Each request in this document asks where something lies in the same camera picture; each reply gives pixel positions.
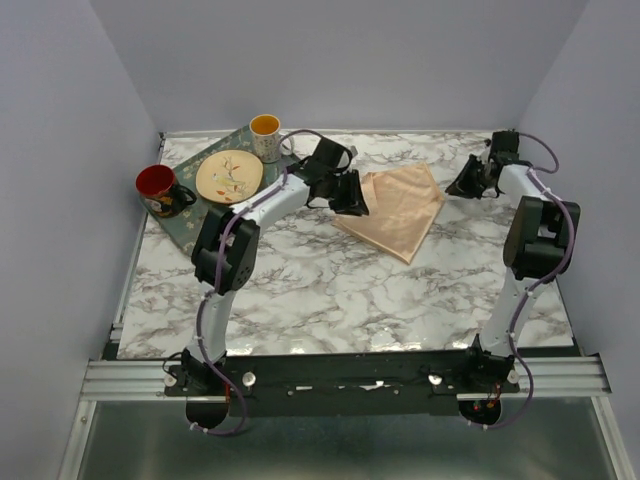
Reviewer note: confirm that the green floral tray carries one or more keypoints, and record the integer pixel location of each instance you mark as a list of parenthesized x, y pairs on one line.
[(184, 154)]

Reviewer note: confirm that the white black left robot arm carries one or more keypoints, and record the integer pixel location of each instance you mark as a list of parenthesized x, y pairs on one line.
[(224, 255)]

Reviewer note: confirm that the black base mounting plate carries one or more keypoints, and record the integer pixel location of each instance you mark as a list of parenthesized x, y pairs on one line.
[(442, 383)]

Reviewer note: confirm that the cream bird plate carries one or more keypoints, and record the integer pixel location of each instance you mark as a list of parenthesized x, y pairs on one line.
[(229, 176)]

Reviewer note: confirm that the peach cloth napkin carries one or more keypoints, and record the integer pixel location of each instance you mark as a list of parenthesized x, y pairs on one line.
[(403, 204)]

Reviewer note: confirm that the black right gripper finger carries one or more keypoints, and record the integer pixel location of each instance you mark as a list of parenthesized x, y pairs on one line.
[(467, 182), (490, 191)]

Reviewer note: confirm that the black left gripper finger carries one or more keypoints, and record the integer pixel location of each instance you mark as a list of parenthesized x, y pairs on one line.
[(349, 186), (349, 207)]

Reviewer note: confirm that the white mug yellow inside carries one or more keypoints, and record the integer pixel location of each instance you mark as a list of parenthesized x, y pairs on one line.
[(266, 139)]

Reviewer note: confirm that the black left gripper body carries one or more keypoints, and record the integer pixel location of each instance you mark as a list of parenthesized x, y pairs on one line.
[(328, 179)]

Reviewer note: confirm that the black mug red inside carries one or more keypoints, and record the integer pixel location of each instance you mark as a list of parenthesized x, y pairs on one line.
[(160, 190)]

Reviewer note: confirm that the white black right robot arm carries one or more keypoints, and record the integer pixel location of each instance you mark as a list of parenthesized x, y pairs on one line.
[(538, 248)]

